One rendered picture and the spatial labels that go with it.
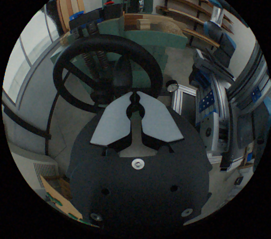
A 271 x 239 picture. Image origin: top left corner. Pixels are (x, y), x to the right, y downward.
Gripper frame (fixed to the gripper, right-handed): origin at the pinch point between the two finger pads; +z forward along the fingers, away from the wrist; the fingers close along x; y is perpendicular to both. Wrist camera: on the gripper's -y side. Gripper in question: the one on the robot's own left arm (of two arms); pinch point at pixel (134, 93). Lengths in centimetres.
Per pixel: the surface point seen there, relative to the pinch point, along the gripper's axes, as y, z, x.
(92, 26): -12.7, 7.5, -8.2
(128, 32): -12.4, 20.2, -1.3
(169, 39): -10.7, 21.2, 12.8
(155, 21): -22.1, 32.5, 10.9
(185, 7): -173, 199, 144
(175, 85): 8.9, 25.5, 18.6
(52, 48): -50, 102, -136
